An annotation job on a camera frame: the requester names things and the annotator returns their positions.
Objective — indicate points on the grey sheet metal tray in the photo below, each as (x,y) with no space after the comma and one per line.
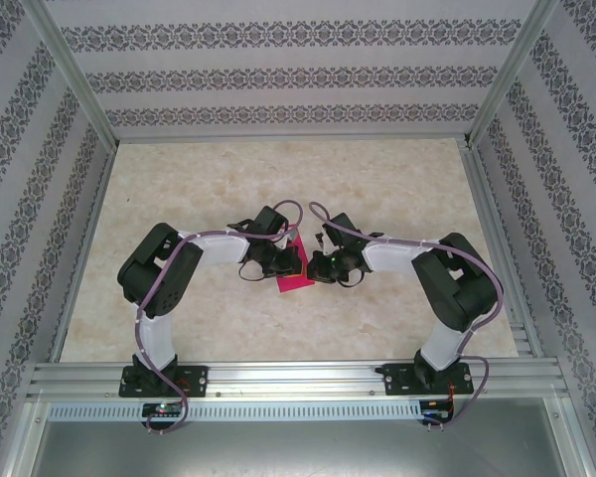
(298,452)

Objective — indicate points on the pink cloth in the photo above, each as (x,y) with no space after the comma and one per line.
(293,285)

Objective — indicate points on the aluminium cross rail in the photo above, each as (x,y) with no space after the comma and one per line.
(293,137)

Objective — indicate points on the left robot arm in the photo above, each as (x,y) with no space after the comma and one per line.
(164,278)

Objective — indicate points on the aluminium frame post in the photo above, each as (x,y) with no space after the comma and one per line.
(67,69)
(511,69)

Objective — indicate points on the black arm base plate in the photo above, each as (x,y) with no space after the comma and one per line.
(397,380)
(196,380)

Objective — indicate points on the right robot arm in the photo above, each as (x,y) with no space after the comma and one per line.
(457,293)

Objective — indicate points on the aluminium side rail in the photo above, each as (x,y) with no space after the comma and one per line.
(84,248)
(496,238)

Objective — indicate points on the aluminium mounting rail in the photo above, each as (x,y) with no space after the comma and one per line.
(298,380)

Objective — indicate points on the small controller board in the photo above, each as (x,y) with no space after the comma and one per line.
(434,412)
(161,409)

